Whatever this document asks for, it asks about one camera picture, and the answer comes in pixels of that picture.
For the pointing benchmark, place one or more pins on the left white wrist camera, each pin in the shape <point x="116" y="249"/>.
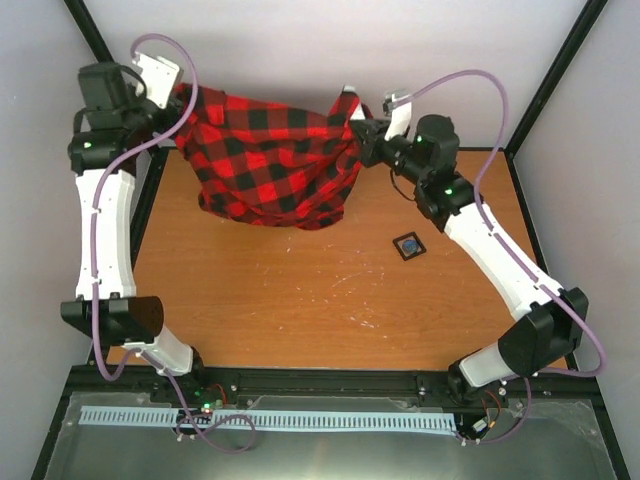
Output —
<point x="159" y="76"/>

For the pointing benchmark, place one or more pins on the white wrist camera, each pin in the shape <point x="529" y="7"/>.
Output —
<point x="159" y="76"/>
<point x="397" y="106"/>

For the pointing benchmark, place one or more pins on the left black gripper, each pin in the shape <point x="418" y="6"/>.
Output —
<point x="174" y="111"/>

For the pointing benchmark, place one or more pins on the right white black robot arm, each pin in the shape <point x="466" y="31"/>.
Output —
<point x="546" y="315"/>

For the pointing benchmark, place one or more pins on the light blue slotted cable duct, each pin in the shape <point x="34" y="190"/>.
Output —
<point x="278" y="420"/>

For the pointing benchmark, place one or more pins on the black frame post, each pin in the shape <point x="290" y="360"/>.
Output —
<point x="578" y="33"/>
<point x="89" y="30"/>

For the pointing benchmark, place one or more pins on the small black square tray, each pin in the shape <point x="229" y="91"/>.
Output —
<point x="409" y="246"/>

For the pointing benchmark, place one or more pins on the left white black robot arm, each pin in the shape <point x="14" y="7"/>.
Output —
<point x="127" y="110"/>

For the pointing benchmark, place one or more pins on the red black plaid shirt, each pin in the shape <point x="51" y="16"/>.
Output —
<point x="272" y="164"/>

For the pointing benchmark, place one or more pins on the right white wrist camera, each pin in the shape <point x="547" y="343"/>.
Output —
<point x="397" y="106"/>

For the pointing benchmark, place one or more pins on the left black frame post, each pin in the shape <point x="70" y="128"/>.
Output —
<point x="89" y="30"/>

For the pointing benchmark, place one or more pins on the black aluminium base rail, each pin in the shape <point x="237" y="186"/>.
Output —
<point x="237" y="386"/>

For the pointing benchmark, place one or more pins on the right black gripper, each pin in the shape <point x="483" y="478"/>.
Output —
<point x="368" y="144"/>

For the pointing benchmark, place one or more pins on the right black frame post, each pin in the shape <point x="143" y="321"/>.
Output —
<point x="578" y="33"/>

